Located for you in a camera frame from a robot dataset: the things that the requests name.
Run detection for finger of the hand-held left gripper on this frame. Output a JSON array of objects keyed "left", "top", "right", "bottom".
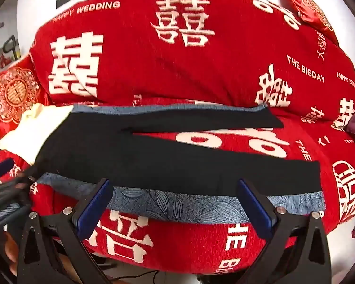
[
  {"left": 0, "top": 174, "right": 37, "bottom": 204},
  {"left": 0, "top": 157, "right": 15, "bottom": 185}
]

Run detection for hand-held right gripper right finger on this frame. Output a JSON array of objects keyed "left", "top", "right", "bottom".
[{"left": 237, "top": 178, "right": 333, "bottom": 284}]

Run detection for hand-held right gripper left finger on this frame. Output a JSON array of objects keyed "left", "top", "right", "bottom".
[{"left": 17, "top": 178, "right": 114, "bottom": 284}]

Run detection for black pants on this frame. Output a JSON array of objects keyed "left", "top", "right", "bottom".
[{"left": 32, "top": 108, "right": 321, "bottom": 197}]

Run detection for blue leaf-print cloth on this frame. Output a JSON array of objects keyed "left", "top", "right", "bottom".
[{"left": 37, "top": 103, "right": 326, "bottom": 225}]

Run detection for person's left hand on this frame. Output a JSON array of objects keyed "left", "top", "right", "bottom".
[{"left": 4, "top": 233, "right": 19, "bottom": 268}]

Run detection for cream cloth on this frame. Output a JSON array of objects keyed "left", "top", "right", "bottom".
[{"left": 0, "top": 103, "right": 74, "bottom": 166}]

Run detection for red embroidered pillow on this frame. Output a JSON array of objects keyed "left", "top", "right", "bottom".
[
  {"left": 276, "top": 0, "right": 342, "bottom": 46},
  {"left": 0, "top": 55, "right": 49, "bottom": 142}
]

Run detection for red printed blanket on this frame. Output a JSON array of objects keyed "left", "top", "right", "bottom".
[{"left": 0, "top": 0, "right": 355, "bottom": 275}]

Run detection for black cable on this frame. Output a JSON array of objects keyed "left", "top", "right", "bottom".
[{"left": 127, "top": 269, "right": 169, "bottom": 284}]

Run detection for black wall-mounted bar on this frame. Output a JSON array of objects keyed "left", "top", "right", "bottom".
[{"left": 56, "top": 0, "right": 81, "bottom": 9}]

